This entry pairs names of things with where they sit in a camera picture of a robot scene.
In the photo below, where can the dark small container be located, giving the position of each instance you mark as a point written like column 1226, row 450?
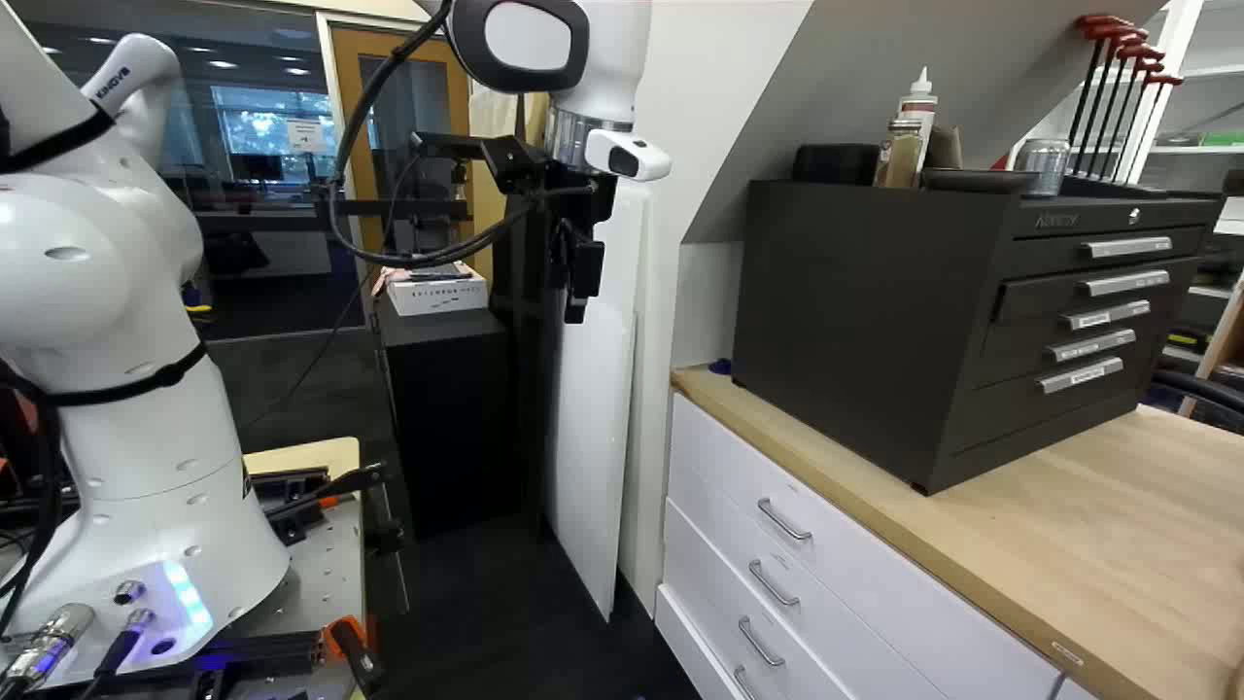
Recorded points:
column 948, row 149

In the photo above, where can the wooden board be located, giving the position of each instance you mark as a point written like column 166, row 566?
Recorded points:
column 1226, row 342

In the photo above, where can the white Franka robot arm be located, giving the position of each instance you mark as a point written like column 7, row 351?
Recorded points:
column 101, row 256

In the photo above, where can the black tool cabinet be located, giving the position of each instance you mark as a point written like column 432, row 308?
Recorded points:
column 856, row 325

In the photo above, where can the brown bottle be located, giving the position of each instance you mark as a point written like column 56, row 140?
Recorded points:
column 896, row 155

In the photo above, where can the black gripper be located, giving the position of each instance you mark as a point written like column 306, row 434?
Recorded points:
column 581, row 205

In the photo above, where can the white shelf unit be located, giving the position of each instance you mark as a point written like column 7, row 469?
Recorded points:
column 1200, row 77

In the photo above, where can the black rectangular block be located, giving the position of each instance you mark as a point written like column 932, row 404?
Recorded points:
column 836, row 166

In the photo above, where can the black chair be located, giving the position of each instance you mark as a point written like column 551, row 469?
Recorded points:
column 1205, row 391

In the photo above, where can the robot mounting table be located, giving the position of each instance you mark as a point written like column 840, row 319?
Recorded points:
column 315, row 583

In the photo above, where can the white paper label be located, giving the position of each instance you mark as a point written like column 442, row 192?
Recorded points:
column 1229, row 216

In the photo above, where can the black pedestal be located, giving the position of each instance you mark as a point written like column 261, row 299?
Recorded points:
column 449, row 412

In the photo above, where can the white box pink lid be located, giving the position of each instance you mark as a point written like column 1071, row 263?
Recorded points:
column 436, row 291

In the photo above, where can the black bar clamp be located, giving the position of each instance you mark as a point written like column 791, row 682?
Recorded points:
column 315, row 500

